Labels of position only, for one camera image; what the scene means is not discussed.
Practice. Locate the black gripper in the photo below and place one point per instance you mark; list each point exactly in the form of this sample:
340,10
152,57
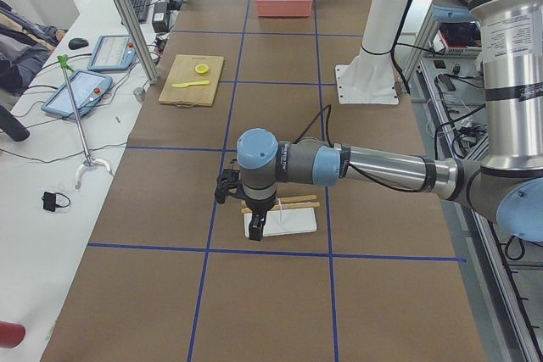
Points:
257,207

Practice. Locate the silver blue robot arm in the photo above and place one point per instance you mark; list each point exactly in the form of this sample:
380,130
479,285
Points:
505,187

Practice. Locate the yellow plastic knife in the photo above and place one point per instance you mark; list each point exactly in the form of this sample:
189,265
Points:
191,83

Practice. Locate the yellow plastic lemon half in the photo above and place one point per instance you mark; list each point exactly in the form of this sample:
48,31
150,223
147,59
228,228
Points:
201,69

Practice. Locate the wooden cutting board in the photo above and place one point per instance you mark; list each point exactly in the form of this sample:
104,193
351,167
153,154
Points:
181,71

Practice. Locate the near blue teach pendant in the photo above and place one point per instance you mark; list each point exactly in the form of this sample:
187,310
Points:
88,88

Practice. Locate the blue teach pendant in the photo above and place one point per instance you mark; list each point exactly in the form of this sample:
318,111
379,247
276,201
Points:
112,53
88,88

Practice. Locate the black power adapter box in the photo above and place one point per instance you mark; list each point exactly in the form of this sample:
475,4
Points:
161,17

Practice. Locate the far blue teach pendant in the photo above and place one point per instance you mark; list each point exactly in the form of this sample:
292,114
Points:
112,53

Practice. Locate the black computer mouse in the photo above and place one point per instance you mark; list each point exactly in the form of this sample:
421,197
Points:
77,43

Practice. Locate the black keyboard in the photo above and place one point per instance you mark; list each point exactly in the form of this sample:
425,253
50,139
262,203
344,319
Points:
140,1

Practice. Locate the red cylinder object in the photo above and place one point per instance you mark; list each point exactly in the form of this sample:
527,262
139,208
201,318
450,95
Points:
11,334

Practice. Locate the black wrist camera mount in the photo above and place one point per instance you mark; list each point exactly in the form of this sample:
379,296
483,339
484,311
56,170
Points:
228,184

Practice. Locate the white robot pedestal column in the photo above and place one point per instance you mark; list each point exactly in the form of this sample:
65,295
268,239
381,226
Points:
369,78

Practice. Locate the small black clip with cable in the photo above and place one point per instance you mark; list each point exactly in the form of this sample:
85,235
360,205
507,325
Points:
51,201

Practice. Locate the green handled reacher grabber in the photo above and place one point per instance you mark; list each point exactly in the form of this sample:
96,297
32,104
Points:
90,162

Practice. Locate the aluminium frame post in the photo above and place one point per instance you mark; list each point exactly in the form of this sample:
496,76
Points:
129,19

